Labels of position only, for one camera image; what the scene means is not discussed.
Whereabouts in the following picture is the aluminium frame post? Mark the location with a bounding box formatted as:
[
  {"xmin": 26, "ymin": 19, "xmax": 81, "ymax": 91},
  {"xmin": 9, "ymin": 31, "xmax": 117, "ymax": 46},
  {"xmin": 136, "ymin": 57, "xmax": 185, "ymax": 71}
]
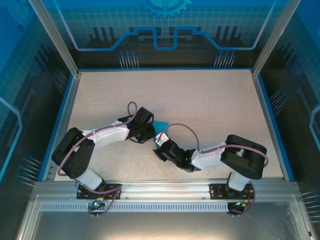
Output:
[
  {"xmin": 250, "ymin": 0, "xmax": 303, "ymax": 77},
  {"xmin": 27, "ymin": 0, "xmax": 82, "ymax": 77}
]

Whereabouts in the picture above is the small lit connector board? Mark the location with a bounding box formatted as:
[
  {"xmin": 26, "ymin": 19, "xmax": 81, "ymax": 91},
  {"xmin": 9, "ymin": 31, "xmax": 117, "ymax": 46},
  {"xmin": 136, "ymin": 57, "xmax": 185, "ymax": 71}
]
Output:
[
  {"xmin": 91, "ymin": 196, "xmax": 106, "ymax": 210},
  {"xmin": 233, "ymin": 199, "xmax": 251, "ymax": 209}
]

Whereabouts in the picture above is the blue paper sheet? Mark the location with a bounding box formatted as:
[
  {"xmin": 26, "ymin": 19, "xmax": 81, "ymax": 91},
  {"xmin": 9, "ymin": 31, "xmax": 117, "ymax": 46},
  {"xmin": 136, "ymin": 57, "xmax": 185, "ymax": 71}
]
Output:
[{"xmin": 152, "ymin": 119, "xmax": 170, "ymax": 147}]

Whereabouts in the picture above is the purple cable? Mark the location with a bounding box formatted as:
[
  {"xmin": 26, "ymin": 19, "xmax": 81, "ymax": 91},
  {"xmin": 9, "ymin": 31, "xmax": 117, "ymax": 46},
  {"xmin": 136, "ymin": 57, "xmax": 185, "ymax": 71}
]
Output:
[
  {"xmin": 57, "ymin": 101, "xmax": 138, "ymax": 220},
  {"xmin": 158, "ymin": 122, "xmax": 270, "ymax": 217}
]

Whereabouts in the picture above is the thin black gripper wire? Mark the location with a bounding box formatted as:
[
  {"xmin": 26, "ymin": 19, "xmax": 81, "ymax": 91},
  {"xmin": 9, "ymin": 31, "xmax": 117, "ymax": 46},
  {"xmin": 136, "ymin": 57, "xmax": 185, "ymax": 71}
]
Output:
[{"xmin": 128, "ymin": 136, "xmax": 148, "ymax": 145}]

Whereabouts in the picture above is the aluminium side rail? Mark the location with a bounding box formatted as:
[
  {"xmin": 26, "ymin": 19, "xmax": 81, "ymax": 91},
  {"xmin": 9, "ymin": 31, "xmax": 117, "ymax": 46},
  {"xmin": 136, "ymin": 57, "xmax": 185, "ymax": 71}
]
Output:
[
  {"xmin": 249, "ymin": 69, "xmax": 296, "ymax": 183},
  {"xmin": 41, "ymin": 71, "xmax": 82, "ymax": 183}
]

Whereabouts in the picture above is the slotted metal cable duct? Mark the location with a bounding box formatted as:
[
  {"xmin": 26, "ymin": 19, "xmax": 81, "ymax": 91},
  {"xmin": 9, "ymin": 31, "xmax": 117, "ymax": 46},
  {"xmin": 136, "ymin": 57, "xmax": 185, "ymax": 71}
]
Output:
[{"xmin": 39, "ymin": 202, "xmax": 232, "ymax": 213}]

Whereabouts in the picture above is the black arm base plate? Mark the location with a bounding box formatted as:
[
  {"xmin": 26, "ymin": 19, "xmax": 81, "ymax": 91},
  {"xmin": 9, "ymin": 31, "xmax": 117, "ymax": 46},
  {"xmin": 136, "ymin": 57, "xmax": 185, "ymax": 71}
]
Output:
[
  {"xmin": 209, "ymin": 182, "xmax": 258, "ymax": 200},
  {"xmin": 76, "ymin": 183, "xmax": 123, "ymax": 200}
]

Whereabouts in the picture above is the aluminium frame cross rail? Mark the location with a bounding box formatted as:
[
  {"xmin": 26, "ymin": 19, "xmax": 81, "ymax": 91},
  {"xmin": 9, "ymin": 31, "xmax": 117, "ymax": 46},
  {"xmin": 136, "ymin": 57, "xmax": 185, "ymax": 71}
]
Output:
[{"xmin": 32, "ymin": 178, "xmax": 301, "ymax": 201}]

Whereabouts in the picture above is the sheet metal tray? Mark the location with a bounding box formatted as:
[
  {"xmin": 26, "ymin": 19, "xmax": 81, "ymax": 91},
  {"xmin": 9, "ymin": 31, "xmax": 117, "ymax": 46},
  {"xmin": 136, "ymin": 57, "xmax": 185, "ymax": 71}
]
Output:
[{"xmin": 14, "ymin": 193, "xmax": 320, "ymax": 240}]

